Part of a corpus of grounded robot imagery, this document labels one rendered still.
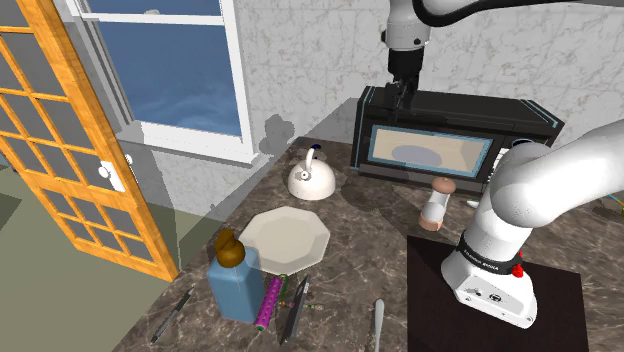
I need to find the white kettle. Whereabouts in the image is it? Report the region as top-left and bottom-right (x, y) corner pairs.
(286, 143), (338, 202)

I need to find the black microwave oven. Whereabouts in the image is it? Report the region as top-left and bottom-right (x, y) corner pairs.
(349, 85), (567, 197)

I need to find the thin multicoloured stick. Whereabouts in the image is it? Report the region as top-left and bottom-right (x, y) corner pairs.
(279, 300), (324, 311)

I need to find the dark grey pen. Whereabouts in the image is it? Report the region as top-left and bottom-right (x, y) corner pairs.
(149, 286), (196, 344)

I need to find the black phone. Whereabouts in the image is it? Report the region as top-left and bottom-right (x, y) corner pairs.
(279, 273), (312, 346)

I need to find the purple cylinder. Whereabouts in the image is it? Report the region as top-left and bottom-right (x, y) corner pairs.
(253, 273), (289, 333)

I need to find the white octagonal plate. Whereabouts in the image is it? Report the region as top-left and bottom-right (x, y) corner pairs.
(237, 205), (332, 276)

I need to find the white and tan pepper mill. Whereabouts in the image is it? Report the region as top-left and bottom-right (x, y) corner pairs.
(417, 176), (458, 233)

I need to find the wooden glazed door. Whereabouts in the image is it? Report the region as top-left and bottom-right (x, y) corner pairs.
(0, 0), (181, 283)

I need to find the white-handled knife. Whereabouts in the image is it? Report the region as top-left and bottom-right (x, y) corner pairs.
(372, 298), (387, 352)

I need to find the white-framed window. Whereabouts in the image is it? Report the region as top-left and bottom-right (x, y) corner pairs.
(64, 0), (261, 165)

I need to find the blue bottle with brown stopper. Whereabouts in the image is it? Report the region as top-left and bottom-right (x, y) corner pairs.
(206, 227), (267, 323)

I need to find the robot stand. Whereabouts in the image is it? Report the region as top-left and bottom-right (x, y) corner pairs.
(406, 234), (591, 352)

